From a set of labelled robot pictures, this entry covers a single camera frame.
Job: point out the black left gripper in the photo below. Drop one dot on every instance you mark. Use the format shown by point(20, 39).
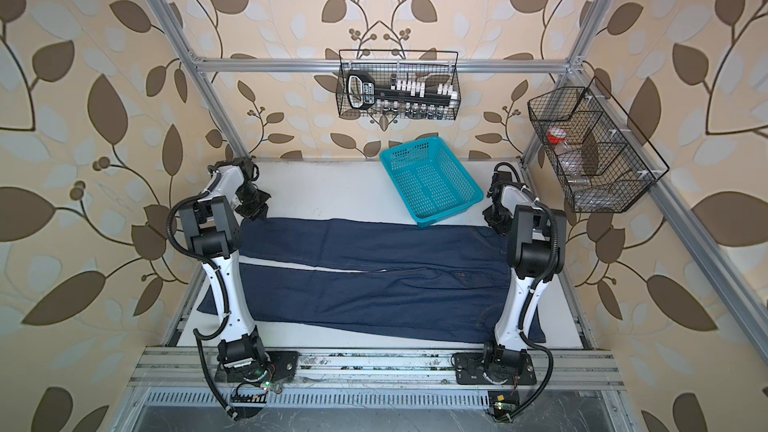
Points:
point(261, 211)

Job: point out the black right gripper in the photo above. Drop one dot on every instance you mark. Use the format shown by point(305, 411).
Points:
point(504, 229)

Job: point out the dark blue denim trousers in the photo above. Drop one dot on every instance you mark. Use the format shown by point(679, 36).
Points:
point(439, 283)

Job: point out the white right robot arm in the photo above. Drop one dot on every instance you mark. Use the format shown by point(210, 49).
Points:
point(535, 237)

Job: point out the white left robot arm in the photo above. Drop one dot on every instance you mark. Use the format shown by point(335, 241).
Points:
point(206, 227)

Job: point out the teal plastic basket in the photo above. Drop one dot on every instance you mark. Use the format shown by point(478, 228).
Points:
point(430, 180)

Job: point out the red capped bottle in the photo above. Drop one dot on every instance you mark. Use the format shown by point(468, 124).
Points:
point(557, 138)

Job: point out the black wire basket right wall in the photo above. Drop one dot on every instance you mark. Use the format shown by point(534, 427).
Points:
point(612, 162)

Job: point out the black wire basket wall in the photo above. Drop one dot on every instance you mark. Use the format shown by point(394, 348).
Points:
point(409, 84)
point(612, 162)

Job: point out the black wire basket back wall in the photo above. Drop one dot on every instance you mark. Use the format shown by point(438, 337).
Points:
point(409, 84)

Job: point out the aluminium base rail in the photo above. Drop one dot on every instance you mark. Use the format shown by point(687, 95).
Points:
point(323, 378)

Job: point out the aluminium frame post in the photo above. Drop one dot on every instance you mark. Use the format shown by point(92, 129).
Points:
point(189, 60)

